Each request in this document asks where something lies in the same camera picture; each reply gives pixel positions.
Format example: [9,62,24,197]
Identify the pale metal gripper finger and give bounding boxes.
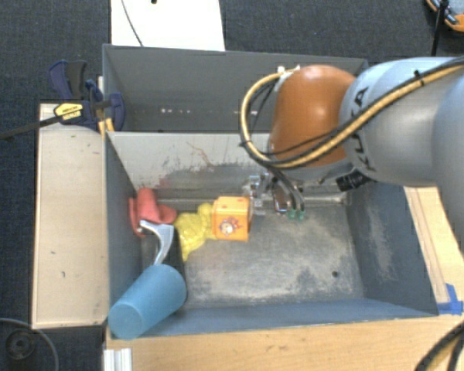
[247,174,266,199]
[251,196,268,218]

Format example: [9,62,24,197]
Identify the orange printed box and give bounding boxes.
[210,196,254,243]

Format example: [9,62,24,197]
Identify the grey metal bin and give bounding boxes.
[101,43,441,340]

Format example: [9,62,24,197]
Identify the yellow soft toy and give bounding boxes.
[175,202,218,263]

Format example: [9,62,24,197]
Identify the silver and black tool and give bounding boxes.
[137,220,187,274]

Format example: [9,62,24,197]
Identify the blue plastic cup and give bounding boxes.
[107,263,189,341]

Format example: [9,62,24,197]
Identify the pale wood board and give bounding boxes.
[31,103,110,330]

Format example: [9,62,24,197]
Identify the black cylinder on white bracket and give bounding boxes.
[319,169,373,193]

